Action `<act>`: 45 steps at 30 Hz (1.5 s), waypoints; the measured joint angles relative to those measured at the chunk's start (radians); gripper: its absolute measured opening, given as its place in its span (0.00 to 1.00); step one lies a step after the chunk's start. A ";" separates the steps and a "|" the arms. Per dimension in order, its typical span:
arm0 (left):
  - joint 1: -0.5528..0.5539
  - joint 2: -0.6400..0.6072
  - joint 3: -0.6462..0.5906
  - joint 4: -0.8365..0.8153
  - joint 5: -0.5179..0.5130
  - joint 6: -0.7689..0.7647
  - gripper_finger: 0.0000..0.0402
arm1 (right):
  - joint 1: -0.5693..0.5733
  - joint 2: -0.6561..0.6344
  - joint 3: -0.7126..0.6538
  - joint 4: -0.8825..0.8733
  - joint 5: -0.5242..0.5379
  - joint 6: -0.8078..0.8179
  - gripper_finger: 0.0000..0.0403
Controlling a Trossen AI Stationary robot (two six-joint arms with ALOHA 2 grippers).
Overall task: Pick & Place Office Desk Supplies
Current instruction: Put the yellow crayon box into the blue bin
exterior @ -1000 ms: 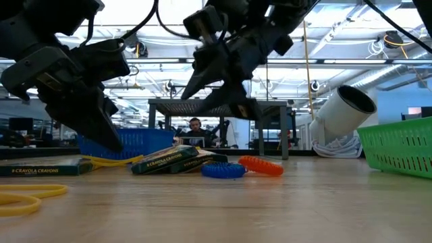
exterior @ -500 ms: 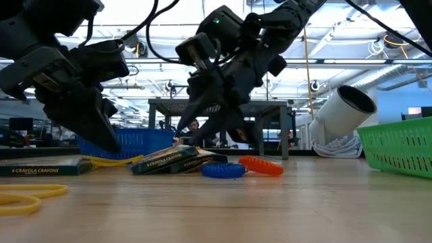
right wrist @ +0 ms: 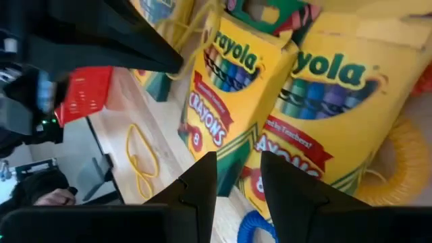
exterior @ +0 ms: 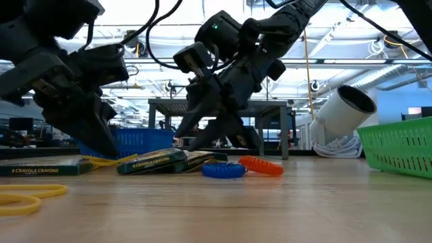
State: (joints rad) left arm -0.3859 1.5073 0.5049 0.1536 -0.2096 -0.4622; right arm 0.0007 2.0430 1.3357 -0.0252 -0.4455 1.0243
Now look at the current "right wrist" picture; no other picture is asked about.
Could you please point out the red plastic basket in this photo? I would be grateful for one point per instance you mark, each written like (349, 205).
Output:
(87, 94)

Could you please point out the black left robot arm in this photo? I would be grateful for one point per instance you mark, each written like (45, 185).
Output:
(20, 145)

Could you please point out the yellow green Crayola crayon box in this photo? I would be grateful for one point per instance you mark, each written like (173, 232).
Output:
(157, 87)
(293, 17)
(236, 101)
(337, 135)

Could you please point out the person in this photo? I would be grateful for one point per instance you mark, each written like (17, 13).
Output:
(44, 185)

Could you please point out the black table edge clamp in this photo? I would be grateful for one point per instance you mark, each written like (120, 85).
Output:
(108, 167)

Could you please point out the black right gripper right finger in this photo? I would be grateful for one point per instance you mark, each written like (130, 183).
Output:
(290, 202)

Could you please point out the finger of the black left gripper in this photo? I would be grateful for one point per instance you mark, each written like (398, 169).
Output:
(128, 27)
(101, 54)

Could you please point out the yellow rubber band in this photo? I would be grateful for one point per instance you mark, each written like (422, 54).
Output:
(135, 163)
(179, 77)

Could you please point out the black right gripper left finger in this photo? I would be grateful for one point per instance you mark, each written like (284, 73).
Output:
(192, 202)

